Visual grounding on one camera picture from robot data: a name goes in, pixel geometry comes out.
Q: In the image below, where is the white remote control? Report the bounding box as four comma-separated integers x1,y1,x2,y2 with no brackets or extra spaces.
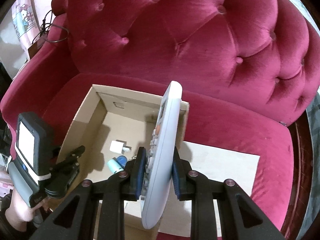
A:
141,81,182,229

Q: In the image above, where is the white usb charger plug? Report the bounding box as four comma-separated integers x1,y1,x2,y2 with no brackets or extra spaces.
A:
109,140,131,154

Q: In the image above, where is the brown cardboard box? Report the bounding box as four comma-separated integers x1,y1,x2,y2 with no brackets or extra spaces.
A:
58,85,189,239

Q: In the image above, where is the left hand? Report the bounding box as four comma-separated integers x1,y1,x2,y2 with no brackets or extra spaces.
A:
5,189,49,232

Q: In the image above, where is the white paper sheet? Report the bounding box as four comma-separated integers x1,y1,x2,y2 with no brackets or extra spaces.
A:
126,141,261,238

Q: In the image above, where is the light blue white tube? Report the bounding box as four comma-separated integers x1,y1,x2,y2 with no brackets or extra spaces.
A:
107,159,123,174

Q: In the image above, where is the blue round key fob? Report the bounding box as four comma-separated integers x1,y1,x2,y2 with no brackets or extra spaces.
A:
116,155,127,168

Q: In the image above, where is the brown leather tag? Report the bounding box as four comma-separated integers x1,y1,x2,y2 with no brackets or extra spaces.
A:
28,34,47,59

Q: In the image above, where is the red velvet tufted sofa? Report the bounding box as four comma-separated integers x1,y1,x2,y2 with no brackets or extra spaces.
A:
1,0,319,228

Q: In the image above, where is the metal keychain with carabiner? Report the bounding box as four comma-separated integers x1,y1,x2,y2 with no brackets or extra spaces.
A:
128,154,137,161

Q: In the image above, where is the black cable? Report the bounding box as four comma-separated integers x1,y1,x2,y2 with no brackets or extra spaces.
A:
31,9,70,45

